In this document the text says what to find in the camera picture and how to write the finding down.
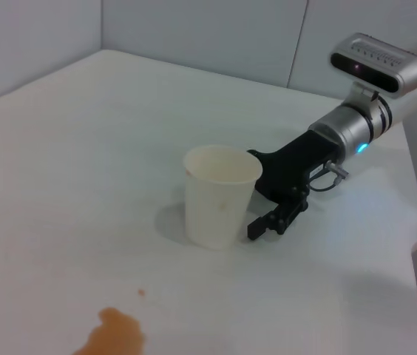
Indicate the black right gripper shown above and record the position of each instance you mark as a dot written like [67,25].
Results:
[290,166]

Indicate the white paper cup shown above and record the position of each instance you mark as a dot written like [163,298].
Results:
[216,207]

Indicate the orange liquid stain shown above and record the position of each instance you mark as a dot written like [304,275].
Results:
[116,333]

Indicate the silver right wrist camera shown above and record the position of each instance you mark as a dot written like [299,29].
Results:
[378,63]

